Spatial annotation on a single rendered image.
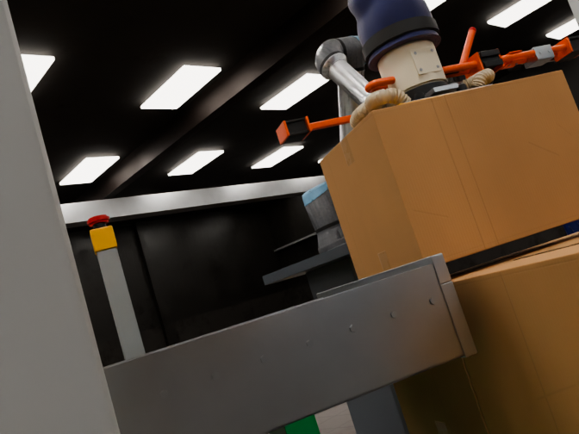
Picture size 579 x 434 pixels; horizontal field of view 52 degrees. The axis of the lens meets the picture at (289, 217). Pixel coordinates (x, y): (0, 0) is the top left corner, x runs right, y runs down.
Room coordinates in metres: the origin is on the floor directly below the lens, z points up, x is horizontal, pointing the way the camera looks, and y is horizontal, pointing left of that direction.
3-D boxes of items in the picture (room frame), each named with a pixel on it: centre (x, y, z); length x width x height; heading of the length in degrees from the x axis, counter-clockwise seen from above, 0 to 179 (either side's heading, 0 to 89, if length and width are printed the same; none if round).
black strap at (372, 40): (1.68, -0.46, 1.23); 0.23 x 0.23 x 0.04
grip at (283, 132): (1.82, -0.10, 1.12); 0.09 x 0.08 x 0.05; 20
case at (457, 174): (1.68, -0.48, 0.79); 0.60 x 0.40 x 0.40; 109
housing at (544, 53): (1.83, -0.90, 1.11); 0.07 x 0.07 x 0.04; 20
